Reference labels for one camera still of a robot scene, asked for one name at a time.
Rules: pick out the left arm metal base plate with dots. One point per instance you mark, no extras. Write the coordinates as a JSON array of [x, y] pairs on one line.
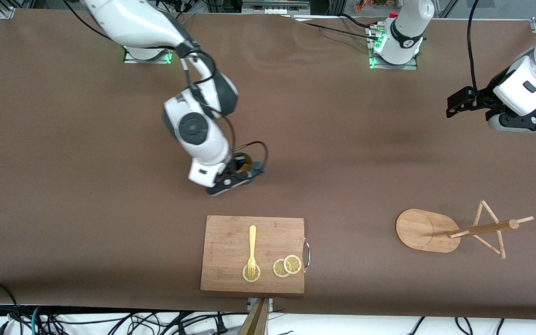
[[393, 66]]

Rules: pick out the wooden post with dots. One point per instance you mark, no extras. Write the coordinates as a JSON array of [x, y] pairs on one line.
[[255, 321]]

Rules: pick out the metal bracket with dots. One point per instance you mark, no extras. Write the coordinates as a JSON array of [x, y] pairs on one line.
[[271, 302]]

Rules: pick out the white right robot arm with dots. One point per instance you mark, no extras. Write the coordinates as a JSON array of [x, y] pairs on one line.
[[203, 135]]

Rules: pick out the red and orange items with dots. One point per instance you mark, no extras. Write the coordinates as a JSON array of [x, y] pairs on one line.
[[370, 4]]

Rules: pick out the grey power strip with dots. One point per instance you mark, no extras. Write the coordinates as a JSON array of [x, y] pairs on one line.
[[275, 5]]

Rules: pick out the yellow plastic fork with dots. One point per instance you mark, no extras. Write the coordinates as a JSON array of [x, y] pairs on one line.
[[252, 242]]

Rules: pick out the wooden mug rack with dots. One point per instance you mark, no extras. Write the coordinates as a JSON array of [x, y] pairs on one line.
[[421, 228]]

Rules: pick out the teal cup with yellow inside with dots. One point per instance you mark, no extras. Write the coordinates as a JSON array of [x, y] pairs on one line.
[[248, 164]]

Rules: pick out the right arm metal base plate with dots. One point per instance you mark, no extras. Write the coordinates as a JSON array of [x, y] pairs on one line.
[[156, 59]]

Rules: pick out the black power plug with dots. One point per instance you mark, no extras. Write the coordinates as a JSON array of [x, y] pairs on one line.
[[221, 325]]

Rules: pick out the bamboo cutting board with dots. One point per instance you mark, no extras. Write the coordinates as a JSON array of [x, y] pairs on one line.
[[231, 242]]

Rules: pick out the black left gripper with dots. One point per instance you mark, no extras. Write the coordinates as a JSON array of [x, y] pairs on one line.
[[483, 98]]

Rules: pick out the lemon slice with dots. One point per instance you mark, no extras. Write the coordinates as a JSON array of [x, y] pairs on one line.
[[245, 278], [278, 269], [292, 264]]

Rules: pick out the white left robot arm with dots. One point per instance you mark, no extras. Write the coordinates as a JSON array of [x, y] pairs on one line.
[[405, 28]]

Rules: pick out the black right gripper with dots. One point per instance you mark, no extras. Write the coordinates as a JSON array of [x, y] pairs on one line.
[[238, 164]]

